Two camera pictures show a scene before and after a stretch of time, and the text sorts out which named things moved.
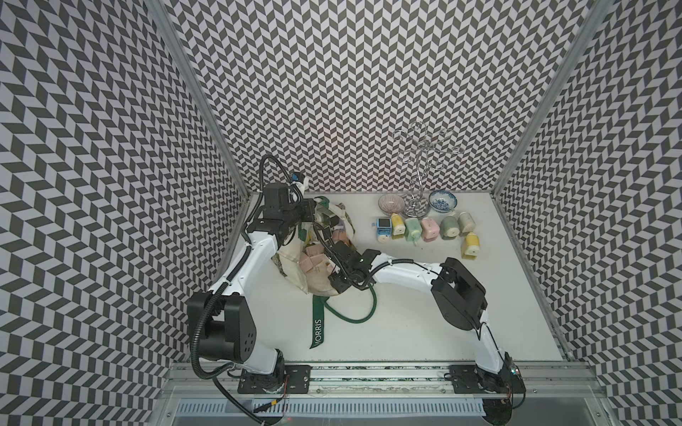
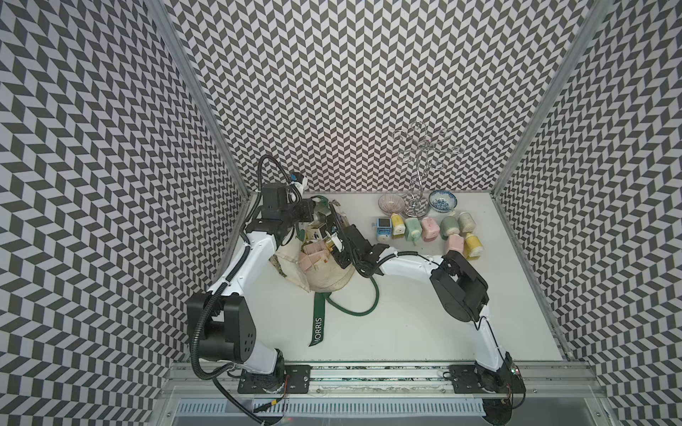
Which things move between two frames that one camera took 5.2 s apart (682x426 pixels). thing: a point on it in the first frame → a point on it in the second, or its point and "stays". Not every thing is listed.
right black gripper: x=336 y=281 → x=341 y=262
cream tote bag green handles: x=323 y=231 stays
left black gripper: x=307 y=204 stays
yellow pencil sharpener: x=471 y=246 stays
